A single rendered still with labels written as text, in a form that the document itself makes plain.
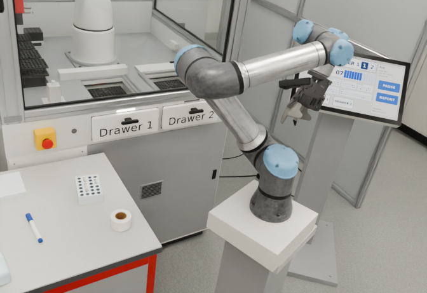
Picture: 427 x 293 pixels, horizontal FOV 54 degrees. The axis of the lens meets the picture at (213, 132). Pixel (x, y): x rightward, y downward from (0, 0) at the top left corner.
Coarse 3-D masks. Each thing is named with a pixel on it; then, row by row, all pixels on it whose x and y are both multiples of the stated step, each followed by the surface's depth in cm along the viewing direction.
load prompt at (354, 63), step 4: (352, 60) 199; (356, 60) 199; (360, 60) 199; (364, 60) 199; (348, 64) 199; (352, 64) 199; (356, 64) 199; (360, 64) 199; (364, 64) 198; (368, 64) 198; (372, 64) 198; (376, 64) 198; (352, 68) 198; (356, 68) 198; (360, 68) 198; (364, 68) 198; (368, 68) 198; (372, 68) 198; (376, 68) 198
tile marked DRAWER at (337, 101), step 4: (336, 96) 196; (336, 100) 196; (340, 100) 196; (344, 100) 196; (348, 100) 196; (352, 100) 196; (332, 104) 196; (336, 104) 196; (340, 104) 196; (344, 104) 195; (348, 104) 195; (352, 104) 195; (348, 108) 195; (352, 108) 195
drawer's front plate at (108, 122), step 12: (156, 108) 182; (96, 120) 168; (108, 120) 171; (120, 120) 174; (144, 120) 180; (156, 120) 184; (96, 132) 171; (108, 132) 174; (120, 132) 177; (132, 132) 180; (144, 132) 184
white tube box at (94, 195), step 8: (80, 176) 156; (88, 176) 157; (96, 176) 158; (80, 184) 153; (88, 184) 153; (96, 184) 153; (80, 192) 150; (88, 192) 149; (96, 192) 150; (80, 200) 147; (88, 200) 148; (96, 200) 149
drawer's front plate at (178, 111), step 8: (184, 104) 189; (192, 104) 190; (200, 104) 192; (168, 112) 185; (176, 112) 187; (184, 112) 190; (200, 112) 195; (208, 112) 198; (168, 120) 187; (176, 120) 190; (184, 120) 192; (200, 120) 197; (208, 120) 200; (216, 120) 203; (168, 128) 190
